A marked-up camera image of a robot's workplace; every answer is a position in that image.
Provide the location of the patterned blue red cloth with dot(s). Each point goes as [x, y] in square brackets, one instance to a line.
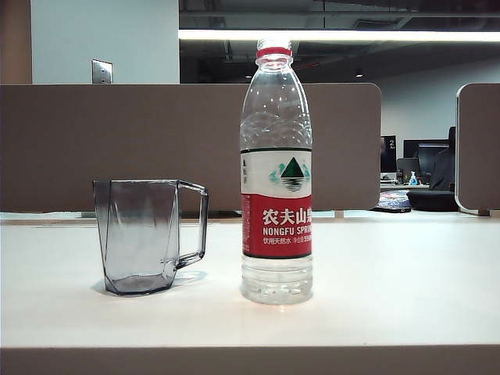
[392, 203]

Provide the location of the black computer monitor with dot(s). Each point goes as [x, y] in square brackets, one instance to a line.
[423, 156]

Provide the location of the small blue sanitizer bottle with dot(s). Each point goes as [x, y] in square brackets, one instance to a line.
[413, 179]

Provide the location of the seated person in dark clothes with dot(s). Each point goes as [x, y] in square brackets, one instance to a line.
[443, 172]

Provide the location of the black sign with numeral two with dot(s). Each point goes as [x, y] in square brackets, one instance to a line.
[388, 154]

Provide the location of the transparent grey plastic mug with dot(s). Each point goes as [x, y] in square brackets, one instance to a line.
[136, 234]

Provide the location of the Nongfu Spring water bottle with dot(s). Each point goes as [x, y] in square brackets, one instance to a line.
[273, 218]

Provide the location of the brown partition with white edge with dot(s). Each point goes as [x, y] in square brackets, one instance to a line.
[480, 148]

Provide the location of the long ceiling light strip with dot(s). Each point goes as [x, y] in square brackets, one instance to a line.
[390, 35]

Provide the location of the black round cushion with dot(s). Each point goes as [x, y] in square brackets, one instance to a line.
[431, 200]

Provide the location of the metal wall switch plate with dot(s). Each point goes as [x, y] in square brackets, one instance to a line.
[102, 71]

